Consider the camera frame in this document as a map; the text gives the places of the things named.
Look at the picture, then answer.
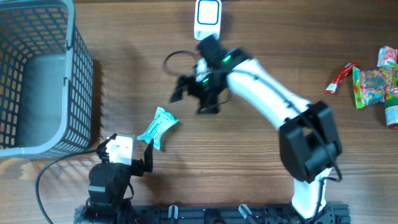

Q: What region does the teal tissue packet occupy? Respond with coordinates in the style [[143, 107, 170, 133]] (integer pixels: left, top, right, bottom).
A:
[[137, 107, 179, 150]]

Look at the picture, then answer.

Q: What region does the red snack stick packet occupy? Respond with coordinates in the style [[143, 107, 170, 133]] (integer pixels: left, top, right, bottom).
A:
[[325, 62, 358, 94]]

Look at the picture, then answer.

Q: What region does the green Haribo gummy bag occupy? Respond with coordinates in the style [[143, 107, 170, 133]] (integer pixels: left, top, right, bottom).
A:
[[353, 63, 397, 109]]

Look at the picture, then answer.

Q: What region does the red white candy packet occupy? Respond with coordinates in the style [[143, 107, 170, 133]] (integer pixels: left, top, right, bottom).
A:
[[377, 46, 397, 67]]

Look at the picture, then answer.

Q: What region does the green lid jar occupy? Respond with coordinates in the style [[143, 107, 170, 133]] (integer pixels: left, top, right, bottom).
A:
[[384, 98, 397, 129]]

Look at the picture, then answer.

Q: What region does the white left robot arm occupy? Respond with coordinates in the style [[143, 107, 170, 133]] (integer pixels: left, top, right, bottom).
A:
[[73, 134, 154, 224]]

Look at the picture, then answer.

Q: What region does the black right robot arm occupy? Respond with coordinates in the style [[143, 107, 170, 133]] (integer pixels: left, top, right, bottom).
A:
[[170, 34, 343, 223]]

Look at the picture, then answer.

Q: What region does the white barcode scanner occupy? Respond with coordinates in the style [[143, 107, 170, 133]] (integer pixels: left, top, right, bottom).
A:
[[193, 0, 222, 40]]

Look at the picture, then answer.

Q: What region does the grey plastic shopping basket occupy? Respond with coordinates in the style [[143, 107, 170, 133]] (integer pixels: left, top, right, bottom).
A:
[[1, 0, 94, 159]]

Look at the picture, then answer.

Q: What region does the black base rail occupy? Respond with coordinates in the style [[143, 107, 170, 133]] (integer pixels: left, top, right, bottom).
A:
[[73, 203, 351, 224]]

